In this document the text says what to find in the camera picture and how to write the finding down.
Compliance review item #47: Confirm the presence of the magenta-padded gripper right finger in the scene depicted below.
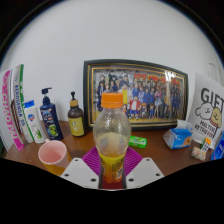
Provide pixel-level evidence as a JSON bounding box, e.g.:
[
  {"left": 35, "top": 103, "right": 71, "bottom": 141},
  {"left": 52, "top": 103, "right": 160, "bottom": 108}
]
[{"left": 121, "top": 146, "right": 165, "bottom": 190}]

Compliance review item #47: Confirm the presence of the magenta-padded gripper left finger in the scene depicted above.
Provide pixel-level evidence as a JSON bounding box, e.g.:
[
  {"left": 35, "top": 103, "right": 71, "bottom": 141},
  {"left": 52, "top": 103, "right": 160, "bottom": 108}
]
[{"left": 59, "top": 146, "right": 104, "bottom": 190}]

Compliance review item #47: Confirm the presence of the orange-capped clear drink bottle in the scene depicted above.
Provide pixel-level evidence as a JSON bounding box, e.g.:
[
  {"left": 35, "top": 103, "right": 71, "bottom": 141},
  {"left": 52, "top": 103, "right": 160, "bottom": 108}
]
[{"left": 92, "top": 91, "right": 132, "bottom": 184}]

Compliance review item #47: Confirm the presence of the green soap bar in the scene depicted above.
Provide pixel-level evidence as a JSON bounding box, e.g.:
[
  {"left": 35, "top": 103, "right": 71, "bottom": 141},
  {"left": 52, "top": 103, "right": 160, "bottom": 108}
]
[{"left": 128, "top": 134, "right": 148, "bottom": 149}]

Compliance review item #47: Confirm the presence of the pink and yellow mug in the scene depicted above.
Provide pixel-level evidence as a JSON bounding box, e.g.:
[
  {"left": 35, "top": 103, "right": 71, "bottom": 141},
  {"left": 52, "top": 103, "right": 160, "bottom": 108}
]
[{"left": 37, "top": 138, "right": 73, "bottom": 177}]

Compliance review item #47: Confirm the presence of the blue tissue pack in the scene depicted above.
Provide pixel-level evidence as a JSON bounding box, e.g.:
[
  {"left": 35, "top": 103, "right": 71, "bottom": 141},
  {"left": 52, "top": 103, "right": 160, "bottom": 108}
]
[{"left": 163, "top": 119, "right": 194, "bottom": 150}]

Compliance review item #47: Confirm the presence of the brown pump bottle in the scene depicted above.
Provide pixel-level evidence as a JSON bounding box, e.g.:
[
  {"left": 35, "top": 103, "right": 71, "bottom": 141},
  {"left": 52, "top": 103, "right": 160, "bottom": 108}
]
[{"left": 67, "top": 91, "right": 86, "bottom": 138}]

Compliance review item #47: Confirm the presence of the small beige snack packet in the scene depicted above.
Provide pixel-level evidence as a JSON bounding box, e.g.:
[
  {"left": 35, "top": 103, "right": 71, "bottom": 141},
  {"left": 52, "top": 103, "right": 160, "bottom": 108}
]
[{"left": 190, "top": 145, "right": 208, "bottom": 162}]

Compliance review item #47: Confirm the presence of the dark blue pump bottle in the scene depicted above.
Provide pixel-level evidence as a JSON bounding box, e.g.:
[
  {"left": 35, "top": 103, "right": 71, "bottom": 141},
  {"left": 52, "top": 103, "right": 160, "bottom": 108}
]
[{"left": 39, "top": 87, "right": 65, "bottom": 142}]

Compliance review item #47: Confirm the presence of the white blue-capped lotion bottle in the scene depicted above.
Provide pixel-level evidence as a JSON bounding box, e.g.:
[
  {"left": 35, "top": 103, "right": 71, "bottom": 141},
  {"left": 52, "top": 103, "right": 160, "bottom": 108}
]
[{"left": 23, "top": 99, "right": 48, "bottom": 144}]

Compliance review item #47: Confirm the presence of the small orange and white box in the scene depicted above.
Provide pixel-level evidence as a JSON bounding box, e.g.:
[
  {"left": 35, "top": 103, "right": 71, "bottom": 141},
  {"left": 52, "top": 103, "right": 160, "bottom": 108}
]
[{"left": 200, "top": 137, "right": 213, "bottom": 153}]

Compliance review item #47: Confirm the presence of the black-framed group picture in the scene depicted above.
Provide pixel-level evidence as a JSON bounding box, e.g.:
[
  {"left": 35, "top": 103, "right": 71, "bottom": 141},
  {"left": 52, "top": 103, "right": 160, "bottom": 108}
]
[{"left": 82, "top": 59, "right": 189, "bottom": 132}]

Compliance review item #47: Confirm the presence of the blue detergent bottle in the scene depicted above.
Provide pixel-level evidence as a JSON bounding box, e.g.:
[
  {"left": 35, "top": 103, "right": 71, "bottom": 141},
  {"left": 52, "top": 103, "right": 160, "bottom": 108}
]
[{"left": 210, "top": 130, "right": 224, "bottom": 162}]

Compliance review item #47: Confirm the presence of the green and white shuttlecock tube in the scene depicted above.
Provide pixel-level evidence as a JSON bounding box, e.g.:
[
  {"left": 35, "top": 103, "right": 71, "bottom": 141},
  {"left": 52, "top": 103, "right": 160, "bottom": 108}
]
[{"left": 11, "top": 63, "right": 35, "bottom": 144}]

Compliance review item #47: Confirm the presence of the pink shuttlecock tube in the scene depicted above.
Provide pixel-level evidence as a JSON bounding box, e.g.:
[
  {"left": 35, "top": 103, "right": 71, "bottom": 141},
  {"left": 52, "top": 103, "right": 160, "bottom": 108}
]
[{"left": 1, "top": 69, "right": 26, "bottom": 152}]

